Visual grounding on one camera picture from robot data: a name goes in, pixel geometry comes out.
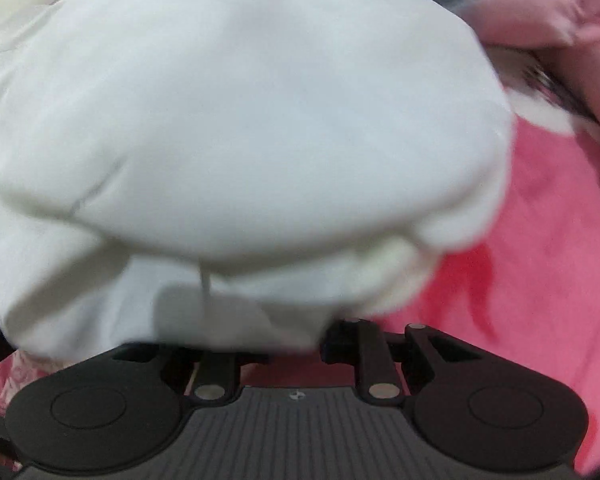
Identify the pink floral bed blanket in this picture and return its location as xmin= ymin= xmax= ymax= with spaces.
xmin=0 ymin=122 xmax=600 ymax=479

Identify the pink grey floral duvet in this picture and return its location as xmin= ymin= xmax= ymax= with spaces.
xmin=429 ymin=0 xmax=600 ymax=141

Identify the white shirt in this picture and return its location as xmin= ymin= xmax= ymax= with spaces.
xmin=0 ymin=0 xmax=514 ymax=361

